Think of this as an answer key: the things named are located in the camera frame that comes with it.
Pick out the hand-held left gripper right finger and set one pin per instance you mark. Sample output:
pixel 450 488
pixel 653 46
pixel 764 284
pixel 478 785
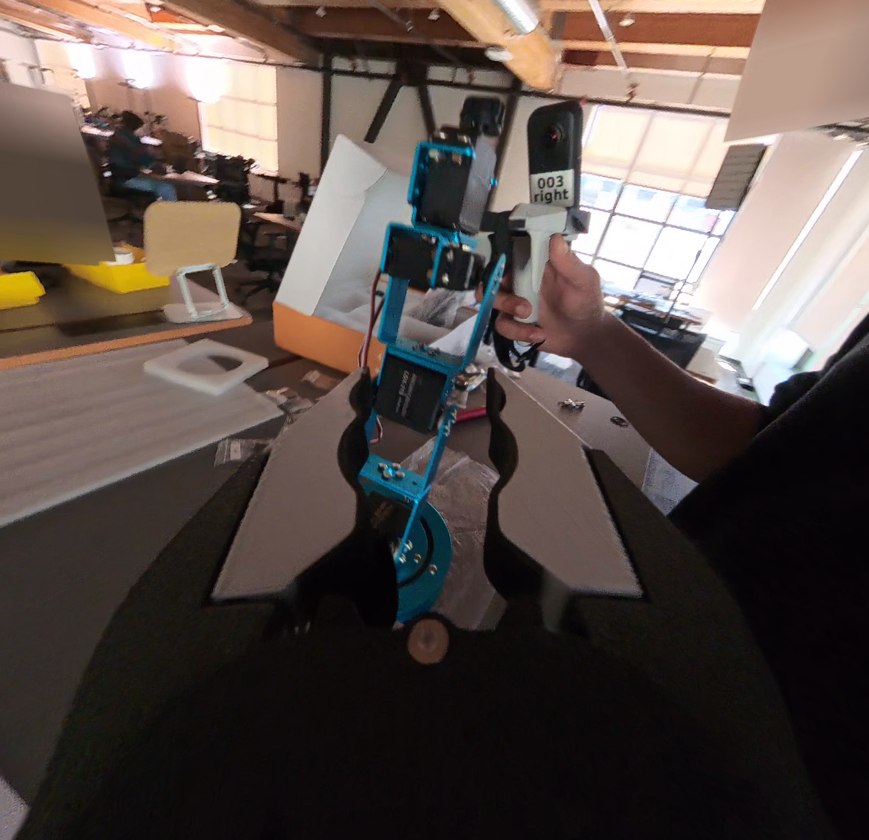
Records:
pixel 563 514

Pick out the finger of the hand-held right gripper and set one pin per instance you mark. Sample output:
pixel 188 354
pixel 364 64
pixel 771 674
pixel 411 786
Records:
pixel 480 188

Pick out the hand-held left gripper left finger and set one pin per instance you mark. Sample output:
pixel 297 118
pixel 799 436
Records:
pixel 285 514

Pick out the orange white cardboard box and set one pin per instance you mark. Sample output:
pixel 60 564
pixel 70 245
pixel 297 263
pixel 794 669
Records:
pixel 339 202

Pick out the blue toy robot arm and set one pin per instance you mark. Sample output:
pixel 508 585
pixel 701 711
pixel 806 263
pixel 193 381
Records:
pixel 421 392

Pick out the person's right forearm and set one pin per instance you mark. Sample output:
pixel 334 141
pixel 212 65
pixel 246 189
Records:
pixel 665 392

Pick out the background desk with equipment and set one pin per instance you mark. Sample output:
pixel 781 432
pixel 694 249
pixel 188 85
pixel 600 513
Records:
pixel 658 324

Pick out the person's right hand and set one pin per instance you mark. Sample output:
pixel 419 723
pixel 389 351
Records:
pixel 574 297

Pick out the pile of small screw bags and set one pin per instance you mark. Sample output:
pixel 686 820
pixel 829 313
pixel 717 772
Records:
pixel 234 450

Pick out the clear plastic bag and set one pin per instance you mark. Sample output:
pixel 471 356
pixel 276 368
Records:
pixel 468 487

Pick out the large window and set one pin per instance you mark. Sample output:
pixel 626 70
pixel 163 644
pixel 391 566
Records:
pixel 652 195
pixel 237 114

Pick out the red screwdriver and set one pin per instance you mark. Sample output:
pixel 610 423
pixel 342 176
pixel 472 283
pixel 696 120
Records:
pixel 472 414

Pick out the white foam cutout block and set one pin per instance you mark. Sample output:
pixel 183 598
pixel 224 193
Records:
pixel 170 368

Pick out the yellow plastic bin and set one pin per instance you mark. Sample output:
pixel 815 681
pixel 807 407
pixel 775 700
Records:
pixel 20 290
pixel 122 280

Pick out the wooden board on white stand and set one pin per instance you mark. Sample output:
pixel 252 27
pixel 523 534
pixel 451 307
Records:
pixel 193 239

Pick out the black steel wall brace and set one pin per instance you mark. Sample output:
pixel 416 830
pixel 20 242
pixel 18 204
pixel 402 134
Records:
pixel 326 93

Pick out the black wall panel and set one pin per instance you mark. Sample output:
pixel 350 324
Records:
pixel 736 175

